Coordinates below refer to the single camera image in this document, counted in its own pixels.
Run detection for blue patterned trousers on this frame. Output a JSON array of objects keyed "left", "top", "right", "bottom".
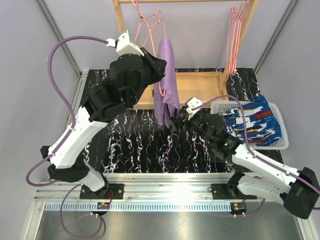
[{"left": 222, "top": 94, "right": 282, "bottom": 147}]

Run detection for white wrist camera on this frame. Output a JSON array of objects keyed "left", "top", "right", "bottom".
[
  {"left": 106, "top": 30, "right": 144, "bottom": 56},
  {"left": 184, "top": 97, "right": 203, "bottom": 121}
]

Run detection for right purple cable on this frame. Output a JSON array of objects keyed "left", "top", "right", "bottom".
[{"left": 193, "top": 94, "right": 320, "bottom": 218}]

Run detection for aluminium mounting rail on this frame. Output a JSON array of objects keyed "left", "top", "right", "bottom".
[{"left": 33, "top": 172, "right": 301, "bottom": 212}]

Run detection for wooden clothes rack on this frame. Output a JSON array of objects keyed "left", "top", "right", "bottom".
[{"left": 113, "top": 0, "right": 259, "bottom": 106}]

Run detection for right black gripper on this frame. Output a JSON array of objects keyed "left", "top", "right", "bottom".
[{"left": 170, "top": 111, "right": 215, "bottom": 145}]

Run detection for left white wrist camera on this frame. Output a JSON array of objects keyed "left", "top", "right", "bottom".
[{"left": 106, "top": 30, "right": 144, "bottom": 56}]

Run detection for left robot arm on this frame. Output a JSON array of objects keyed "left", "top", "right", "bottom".
[{"left": 47, "top": 48, "right": 167, "bottom": 199}]

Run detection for pink empty hangers bunch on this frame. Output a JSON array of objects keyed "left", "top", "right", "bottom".
[{"left": 225, "top": 0, "right": 250, "bottom": 76}]

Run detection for pink hanger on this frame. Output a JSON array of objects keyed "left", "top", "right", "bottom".
[
  {"left": 143, "top": 11, "right": 167, "bottom": 97},
  {"left": 131, "top": 0, "right": 166, "bottom": 53}
]

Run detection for white plastic basket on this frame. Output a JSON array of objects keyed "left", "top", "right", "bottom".
[{"left": 209, "top": 100, "right": 290, "bottom": 151}]

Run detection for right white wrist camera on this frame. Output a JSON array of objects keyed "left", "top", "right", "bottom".
[{"left": 184, "top": 97, "right": 203, "bottom": 121}]

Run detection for purple trousers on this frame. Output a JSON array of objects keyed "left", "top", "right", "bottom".
[{"left": 153, "top": 37, "right": 180, "bottom": 128}]

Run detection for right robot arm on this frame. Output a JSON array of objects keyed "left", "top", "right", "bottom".
[{"left": 173, "top": 109, "right": 320, "bottom": 220}]

